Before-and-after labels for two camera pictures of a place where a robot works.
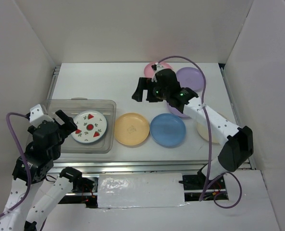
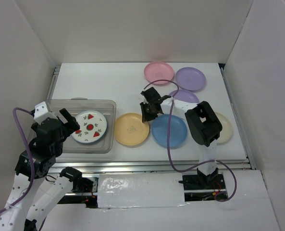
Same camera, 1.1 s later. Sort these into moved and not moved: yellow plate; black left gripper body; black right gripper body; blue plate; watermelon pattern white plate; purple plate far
Moved: black right gripper body
Not moved: watermelon pattern white plate; yellow plate; black left gripper body; purple plate far; blue plate
